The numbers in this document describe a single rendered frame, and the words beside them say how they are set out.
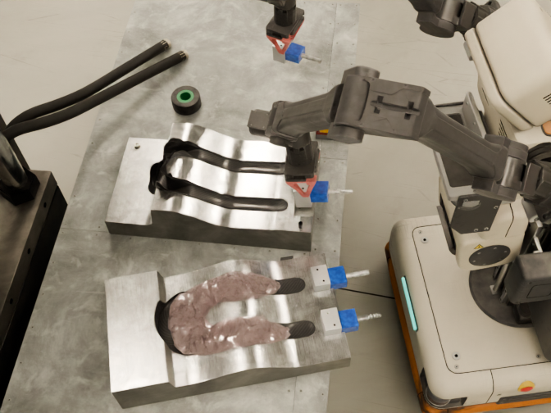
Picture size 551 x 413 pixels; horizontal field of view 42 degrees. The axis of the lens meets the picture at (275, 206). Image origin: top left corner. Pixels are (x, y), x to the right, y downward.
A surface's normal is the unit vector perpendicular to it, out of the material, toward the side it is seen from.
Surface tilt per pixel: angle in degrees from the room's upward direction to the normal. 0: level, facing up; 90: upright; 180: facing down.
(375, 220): 0
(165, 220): 90
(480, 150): 65
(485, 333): 0
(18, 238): 0
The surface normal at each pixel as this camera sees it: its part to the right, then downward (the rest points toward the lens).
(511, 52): -0.69, -0.32
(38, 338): -0.04, -0.55
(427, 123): 0.73, 0.18
